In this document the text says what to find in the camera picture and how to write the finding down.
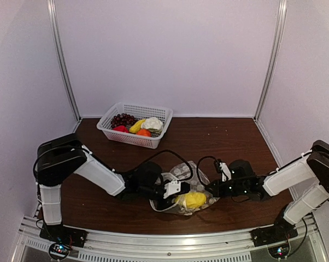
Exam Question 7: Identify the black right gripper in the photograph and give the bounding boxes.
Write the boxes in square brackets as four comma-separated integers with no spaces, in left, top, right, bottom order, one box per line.
[205,179,248,198]

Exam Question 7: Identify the clear zip top bag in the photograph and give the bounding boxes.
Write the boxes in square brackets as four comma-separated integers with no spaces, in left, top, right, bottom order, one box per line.
[149,161,219,216]

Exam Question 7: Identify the yellow fake lemon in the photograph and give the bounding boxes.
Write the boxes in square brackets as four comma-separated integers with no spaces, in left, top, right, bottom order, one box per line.
[175,192,207,209]

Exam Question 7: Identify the orange fake food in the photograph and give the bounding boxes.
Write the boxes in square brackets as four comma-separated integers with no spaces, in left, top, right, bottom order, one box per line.
[136,129,151,137]

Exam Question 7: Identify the yellow fake banana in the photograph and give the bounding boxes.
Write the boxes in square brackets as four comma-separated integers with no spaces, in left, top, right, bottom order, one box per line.
[129,119,146,134]

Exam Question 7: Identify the red fake food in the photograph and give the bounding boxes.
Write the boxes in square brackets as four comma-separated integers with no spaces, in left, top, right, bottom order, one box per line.
[112,125,129,133]

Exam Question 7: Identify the white fake cauliflower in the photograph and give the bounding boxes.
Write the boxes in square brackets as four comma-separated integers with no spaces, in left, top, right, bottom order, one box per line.
[141,117,163,133]

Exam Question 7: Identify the purple fake grapes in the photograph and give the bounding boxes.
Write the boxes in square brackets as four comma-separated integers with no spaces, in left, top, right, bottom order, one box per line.
[111,113,138,128]

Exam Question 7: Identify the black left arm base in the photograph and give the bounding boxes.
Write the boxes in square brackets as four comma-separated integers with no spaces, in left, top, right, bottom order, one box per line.
[39,223,87,248]

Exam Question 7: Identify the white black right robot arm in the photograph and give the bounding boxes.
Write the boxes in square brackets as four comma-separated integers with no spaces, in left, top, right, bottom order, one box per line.
[204,140,329,241]

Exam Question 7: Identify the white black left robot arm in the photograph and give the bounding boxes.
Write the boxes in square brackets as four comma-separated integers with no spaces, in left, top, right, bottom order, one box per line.
[33,134,181,242]

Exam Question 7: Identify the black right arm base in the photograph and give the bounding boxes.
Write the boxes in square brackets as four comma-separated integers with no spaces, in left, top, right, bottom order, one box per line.
[250,225,298,247]

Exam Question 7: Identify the white plastic perforated basket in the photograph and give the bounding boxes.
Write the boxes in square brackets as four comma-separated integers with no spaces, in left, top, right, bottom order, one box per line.
[97,103,173,149]

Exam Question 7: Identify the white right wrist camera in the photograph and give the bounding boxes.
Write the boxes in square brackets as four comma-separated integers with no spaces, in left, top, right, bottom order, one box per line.
[214,159,232,182]

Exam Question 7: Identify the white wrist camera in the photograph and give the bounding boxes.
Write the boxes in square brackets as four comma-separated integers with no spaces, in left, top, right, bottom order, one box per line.
[214,159,232,182]
[163,180,190,199]

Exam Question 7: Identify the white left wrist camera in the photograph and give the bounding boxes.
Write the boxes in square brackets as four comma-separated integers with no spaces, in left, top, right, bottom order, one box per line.
[163,180,190,199]

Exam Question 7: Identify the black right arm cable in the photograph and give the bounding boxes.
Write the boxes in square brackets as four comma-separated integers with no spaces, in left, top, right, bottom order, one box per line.
[196,156,263,204]

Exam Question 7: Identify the aluminium front rail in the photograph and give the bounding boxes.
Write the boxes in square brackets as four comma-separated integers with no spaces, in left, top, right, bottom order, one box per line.
[9,215,329,261]

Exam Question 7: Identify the right aluminium corner post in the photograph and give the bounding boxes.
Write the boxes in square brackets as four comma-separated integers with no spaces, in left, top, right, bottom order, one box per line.
[254,0,287,122]

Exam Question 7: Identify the aluminium corner post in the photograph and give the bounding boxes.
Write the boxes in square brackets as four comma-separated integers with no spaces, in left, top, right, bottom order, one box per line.
[47,0,81,122]
[254,0,287,122]

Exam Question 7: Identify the left aluminium corner post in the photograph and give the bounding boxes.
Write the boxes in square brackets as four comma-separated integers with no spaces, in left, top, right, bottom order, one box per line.
[47,0,81,122]

